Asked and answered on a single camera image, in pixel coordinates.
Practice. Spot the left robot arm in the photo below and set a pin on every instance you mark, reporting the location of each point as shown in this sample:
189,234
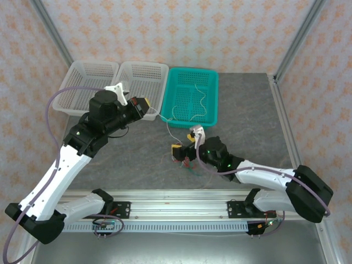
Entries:
55,178

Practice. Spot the white plastic basket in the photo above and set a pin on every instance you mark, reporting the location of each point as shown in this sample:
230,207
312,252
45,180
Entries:
148,79
82,74

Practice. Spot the teal plastic basket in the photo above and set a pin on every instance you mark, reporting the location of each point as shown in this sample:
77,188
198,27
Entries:
189,96

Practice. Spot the small electronics board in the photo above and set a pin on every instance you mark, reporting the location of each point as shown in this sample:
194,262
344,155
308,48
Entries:
104,225
268,223

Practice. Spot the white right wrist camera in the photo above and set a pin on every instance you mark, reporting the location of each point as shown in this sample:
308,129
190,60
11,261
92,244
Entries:
199,132

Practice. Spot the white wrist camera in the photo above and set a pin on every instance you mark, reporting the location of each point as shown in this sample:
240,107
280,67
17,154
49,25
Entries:
199,132
118,89

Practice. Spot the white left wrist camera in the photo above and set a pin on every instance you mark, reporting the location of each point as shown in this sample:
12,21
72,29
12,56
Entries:
118,89

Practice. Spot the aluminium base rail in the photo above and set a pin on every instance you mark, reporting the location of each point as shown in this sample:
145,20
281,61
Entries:
178,204

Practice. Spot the aluminium table side rail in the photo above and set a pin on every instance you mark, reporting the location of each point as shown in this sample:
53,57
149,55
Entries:
283,115

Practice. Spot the aluminium frame post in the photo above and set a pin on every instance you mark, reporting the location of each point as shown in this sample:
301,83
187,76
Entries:
52,35
299,38

